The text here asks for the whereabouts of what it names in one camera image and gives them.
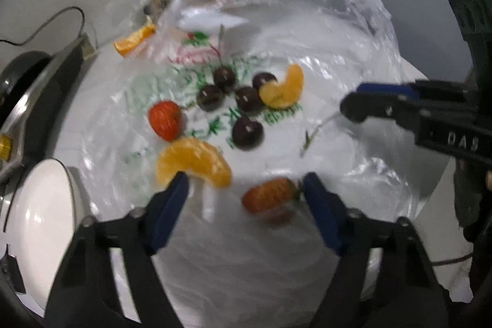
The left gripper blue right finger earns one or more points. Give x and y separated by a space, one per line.
327 209

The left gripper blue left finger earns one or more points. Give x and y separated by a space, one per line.
164 210

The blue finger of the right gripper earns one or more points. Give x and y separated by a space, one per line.
388 89
400 108

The large mandarin segment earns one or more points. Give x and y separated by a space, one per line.
194 157

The red strawberry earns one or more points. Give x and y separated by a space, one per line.
270 195
165 119

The small mandarin segment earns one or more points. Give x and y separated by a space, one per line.
284 94

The dark cherry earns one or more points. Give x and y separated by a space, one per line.
260 79
247 134
248 100
224 78
209 97

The cherry stem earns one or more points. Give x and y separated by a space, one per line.
309 136

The clear printed plastic bag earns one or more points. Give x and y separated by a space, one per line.
222 266

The white ceramic plate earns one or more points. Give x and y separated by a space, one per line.
46 210

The induction cooker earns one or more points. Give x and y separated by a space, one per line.
28 128

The orange peel piece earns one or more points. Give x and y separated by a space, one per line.
124 46

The steel cup in bag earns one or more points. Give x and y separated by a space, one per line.
155 3

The black wok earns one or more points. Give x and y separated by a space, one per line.
18 76

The black camera box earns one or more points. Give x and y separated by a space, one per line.
474 19

